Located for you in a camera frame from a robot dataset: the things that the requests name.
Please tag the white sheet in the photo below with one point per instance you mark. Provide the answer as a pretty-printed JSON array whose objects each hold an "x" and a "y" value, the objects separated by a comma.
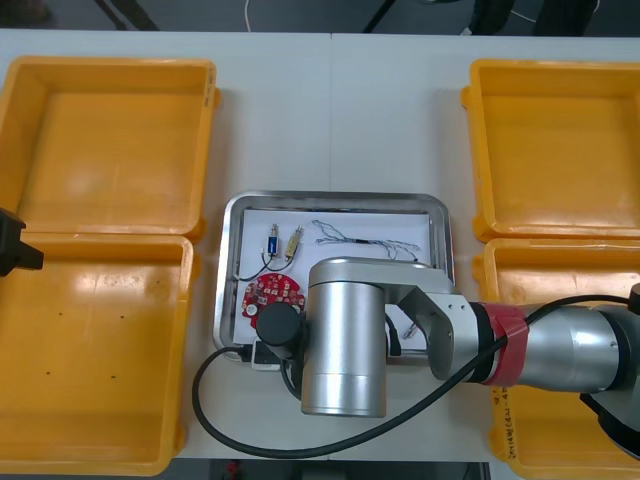
[{"x": 375, "y": 225}]

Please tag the white label metal solenoid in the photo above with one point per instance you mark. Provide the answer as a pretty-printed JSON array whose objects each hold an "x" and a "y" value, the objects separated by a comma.
[{"x": 294, "y": 245}]

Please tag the yellow-orange plastic bin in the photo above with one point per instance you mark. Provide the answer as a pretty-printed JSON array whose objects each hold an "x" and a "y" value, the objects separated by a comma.
[
  {"x": 540, "y": 150},
  {"x": 540, "y": 435},
  {"x": 100, "y": 410},
  {"x": 125, "y": 150}
]

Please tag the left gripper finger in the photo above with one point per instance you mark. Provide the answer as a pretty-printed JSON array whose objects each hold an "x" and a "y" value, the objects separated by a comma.
[
  {"x": 11, "y": 224},
  {"x": 25, "y": 260}
]

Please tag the steel tray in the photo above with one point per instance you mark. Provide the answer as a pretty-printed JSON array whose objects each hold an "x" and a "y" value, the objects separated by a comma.
[{"x": 223, "y": 310}]

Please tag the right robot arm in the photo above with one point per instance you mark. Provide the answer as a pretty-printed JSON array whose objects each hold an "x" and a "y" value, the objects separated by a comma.
[{"x": 345, "y": 340}]

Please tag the round red circuit board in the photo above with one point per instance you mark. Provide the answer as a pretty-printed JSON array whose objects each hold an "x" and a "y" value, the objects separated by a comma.
[{"x": 270, "y": 295}]

